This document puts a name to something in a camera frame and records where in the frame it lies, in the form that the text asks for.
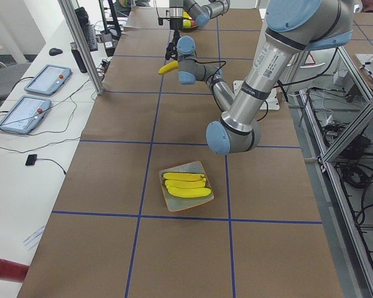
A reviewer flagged blue teach pendant near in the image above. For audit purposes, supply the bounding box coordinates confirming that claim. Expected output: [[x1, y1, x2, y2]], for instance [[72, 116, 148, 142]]
[[0, 95, 52, 135]]

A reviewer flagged black computer mouse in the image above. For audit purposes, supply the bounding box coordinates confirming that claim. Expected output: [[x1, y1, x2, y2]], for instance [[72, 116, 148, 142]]
[[48, 48, 63, 56]]

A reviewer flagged red cylinder tube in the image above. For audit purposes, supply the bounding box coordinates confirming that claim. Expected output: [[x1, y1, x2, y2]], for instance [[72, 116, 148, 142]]
[[0, 258, 29, 283]]

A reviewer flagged blue teach pendant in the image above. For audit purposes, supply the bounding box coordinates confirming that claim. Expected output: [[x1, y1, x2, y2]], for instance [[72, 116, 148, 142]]
[[24, 65, 72, 96], [0, 95, 52, 135]]

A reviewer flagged brown wicker fruit basket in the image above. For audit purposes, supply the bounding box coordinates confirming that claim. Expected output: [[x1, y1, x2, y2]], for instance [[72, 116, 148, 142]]
[[182, 19, 198, 30]]

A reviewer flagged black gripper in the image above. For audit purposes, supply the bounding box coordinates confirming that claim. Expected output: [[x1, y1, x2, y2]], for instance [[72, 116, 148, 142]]
[[165, 30, 178, 61], [158, 8, 183, 45]]

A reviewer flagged black keyboard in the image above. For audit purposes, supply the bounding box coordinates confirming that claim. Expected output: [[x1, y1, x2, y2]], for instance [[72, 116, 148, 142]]
[[81, 24, 98, 52]]

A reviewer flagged grey metal frame post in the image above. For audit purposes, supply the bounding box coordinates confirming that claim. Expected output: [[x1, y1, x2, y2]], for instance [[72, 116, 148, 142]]
[[58, 0, 104, 95]]

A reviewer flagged yellow banana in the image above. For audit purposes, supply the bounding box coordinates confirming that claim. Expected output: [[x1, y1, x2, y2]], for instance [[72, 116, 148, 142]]
[[167, 186, 211, 198], [165, 179, 206, 189], [158, 61, 179, 75], [163, 172, 206, 182]]

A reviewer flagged brown paper table cover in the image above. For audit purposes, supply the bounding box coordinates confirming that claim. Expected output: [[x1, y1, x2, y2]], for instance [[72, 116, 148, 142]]
[[19, 8, 343, 297]]

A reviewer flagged blue teach pendant far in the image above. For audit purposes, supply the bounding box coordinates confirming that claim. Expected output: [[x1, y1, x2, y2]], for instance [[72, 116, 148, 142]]
[[24, 65, 72, 96]]

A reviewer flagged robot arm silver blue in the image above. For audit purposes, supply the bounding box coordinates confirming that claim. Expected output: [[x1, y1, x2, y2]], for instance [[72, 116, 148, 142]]
[[157, 0, 231, 47], [176, 0, 354, 155]]

